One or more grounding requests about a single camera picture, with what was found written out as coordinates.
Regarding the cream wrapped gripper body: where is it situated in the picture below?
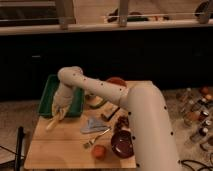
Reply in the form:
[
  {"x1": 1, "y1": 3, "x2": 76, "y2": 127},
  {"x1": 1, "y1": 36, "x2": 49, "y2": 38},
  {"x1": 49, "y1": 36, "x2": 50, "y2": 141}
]
[{"x1": 52, "y1": 83, "x2": 74, "y2": 116}]

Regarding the yellow banana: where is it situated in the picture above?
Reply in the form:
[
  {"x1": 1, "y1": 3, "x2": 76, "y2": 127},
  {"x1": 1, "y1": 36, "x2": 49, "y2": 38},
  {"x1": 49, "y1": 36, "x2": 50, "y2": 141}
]
[{"x1": 46, "y1": 106, "x2": 69, "y2": 131}]

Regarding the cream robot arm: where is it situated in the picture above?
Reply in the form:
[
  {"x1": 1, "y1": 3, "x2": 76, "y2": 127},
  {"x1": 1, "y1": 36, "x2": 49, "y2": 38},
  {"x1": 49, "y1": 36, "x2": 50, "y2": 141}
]
[{"x1": 53, "y1": 66, "x2": 182, "y2": 171}]

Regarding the green plastic tray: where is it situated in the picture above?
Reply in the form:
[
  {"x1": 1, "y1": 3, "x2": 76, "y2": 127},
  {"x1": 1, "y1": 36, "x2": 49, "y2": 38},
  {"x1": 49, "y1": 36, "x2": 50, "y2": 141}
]
[{"x1": 38, "y1": 74, "x2": 84, "y2": 118}]

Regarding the green cucumber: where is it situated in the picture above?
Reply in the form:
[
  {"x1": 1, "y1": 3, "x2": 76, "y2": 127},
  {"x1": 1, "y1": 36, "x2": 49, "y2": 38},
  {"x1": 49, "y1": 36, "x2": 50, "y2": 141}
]
[{"x1": 87, "y1": 97, "x2": 106, "y2": 109}]

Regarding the grey folded cloth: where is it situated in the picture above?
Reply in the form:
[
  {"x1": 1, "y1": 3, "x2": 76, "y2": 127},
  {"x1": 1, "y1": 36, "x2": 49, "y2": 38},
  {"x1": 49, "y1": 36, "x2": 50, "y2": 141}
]
[{"x1": 80, "y1": 117, "x2": 108, "y2": 134}]

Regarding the dark rectangular block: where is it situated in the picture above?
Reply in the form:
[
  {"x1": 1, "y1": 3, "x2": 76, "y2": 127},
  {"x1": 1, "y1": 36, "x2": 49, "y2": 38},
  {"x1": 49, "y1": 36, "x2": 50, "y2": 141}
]
[{"x1": 101, "y1": 105, "x2": 119, "y2": 122}]

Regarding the metal fork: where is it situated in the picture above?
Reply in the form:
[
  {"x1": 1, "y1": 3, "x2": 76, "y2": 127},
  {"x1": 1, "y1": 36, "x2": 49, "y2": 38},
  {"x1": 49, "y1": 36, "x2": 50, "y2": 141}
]
[{"x1": 83, "y1": 128, "x2": 111, "y2": 149}]

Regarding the orange bowl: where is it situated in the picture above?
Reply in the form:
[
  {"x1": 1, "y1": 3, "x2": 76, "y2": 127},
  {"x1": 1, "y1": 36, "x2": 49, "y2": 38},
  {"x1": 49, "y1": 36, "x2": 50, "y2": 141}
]
[{"x1": 106, "y1": 77, "x2": 127, "y2": 87}]

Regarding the orange tomato fruit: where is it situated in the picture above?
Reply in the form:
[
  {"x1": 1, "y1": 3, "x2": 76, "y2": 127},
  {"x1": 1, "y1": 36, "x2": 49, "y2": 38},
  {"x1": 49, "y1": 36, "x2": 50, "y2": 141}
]
[{"x1": 91, "y1": 145, "x2": 106, "y2": 160}]

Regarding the dark grape bunch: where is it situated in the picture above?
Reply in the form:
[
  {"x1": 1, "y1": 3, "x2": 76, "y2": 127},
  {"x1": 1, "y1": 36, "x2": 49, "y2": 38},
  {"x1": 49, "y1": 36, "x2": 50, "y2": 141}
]
[{"x1": 114, "y1": 116, "x2": 129, "y2": 131}]

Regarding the dark red bowl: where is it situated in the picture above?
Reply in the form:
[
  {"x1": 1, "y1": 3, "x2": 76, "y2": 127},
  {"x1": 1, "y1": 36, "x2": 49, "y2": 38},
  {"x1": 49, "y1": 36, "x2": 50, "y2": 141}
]
[{"x1": 111, "y1": 130, "x2": 134, "y2": 159}]

